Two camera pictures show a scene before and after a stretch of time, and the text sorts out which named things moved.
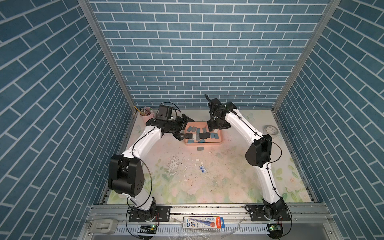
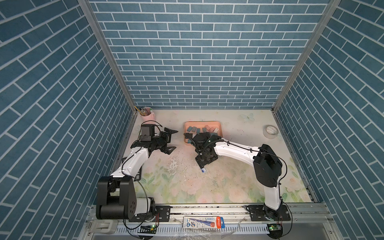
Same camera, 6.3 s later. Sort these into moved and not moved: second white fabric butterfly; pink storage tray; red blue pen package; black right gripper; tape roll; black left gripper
Moved: black right gripper; black left gripper
Not moved: tape roll; red blue pen package; pink storage tray; second white fabric butterfly
